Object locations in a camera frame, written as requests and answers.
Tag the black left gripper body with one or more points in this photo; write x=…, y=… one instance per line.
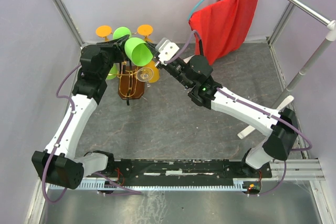
x=111, y=56

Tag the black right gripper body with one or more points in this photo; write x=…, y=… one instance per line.
x=176, y=70

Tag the green plastic goblet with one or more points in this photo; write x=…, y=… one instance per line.
x=113, y=72
x=135, y=48

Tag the orange plastic goblet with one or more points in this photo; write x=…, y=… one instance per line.
x=104, y=31
x=145, y=31
x=154, y=73

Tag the gold wire wine glass rack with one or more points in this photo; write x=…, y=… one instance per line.
x=129, y=87

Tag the clear wine glass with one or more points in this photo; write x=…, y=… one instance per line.
x=143, y=75

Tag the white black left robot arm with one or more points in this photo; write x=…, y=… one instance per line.
x=57, y=163

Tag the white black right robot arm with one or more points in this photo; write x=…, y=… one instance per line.
x=278, y=126

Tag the red cloth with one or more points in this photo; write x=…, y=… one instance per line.
x=223, y=26

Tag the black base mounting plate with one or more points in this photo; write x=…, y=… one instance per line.
x=183, y=172

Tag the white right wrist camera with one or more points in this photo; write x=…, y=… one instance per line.
x=166, y=49

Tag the white cable duct rail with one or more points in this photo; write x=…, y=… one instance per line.
x=103, y=185

